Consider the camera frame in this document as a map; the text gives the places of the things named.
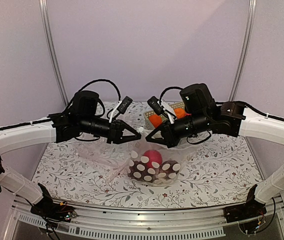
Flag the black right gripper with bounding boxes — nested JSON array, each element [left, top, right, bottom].
[[145, 110, 210, 149]]

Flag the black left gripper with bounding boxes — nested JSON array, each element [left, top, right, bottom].
[[79, 115, 142, 144]]

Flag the red toy pepper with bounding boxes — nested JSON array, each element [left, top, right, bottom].
[[143, 150, 163, 168]]

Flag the clear white-dotted zip bag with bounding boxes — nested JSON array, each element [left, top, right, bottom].
[[126, 127, 196, 187]]

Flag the clear pink-zipper zip bag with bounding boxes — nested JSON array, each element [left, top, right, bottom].
[[73, 138, 130, 182]]

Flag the dark purple toy grapes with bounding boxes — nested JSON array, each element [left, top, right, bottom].
[[127, 160, 160, 183]]

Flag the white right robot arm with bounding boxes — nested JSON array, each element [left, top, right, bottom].
[[145, 83, 284, 218]]

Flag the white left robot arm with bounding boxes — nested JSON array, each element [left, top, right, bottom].
[[0, 90, 141, 217]]

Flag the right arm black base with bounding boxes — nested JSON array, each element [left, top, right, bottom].
[[223, 184, 267, 235]]

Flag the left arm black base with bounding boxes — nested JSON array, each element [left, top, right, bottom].
[[30, 183, 77, 222]]

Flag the orange toy fruit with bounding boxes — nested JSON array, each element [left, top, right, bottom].
[[173, 108, 188, 119], [148, 114, 163, 128]]

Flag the beige perforated plastic basket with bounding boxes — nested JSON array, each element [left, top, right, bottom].
[[143, 101, 187, 130]]

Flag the floral patterned table mat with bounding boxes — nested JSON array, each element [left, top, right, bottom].
[[32, 135, 262, 209]]

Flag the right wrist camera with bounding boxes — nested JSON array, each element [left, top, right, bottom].
[[147, 96, 177, 124]]

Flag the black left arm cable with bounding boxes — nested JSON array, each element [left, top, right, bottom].
[[66, 79, 122, 108]]

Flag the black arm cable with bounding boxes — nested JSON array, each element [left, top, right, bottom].
[[66, 79, 122, 108], [158, 86, 284, 126]]

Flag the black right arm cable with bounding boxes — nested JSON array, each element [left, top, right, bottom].
[[158, 86, 284, 126]]

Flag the aluminium front rail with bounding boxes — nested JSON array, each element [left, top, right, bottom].
[[2, 196, 284, 240]]

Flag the left aluminium frame post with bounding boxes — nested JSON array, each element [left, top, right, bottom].
[[38, 0, 69, 106]]

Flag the aluminium frame post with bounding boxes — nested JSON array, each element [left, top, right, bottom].
[[38, 0, 69, 106], [228, 0, 257, 102]]

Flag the right aluminium frame post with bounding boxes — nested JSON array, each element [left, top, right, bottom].
[[228, 0, 257, 102]]

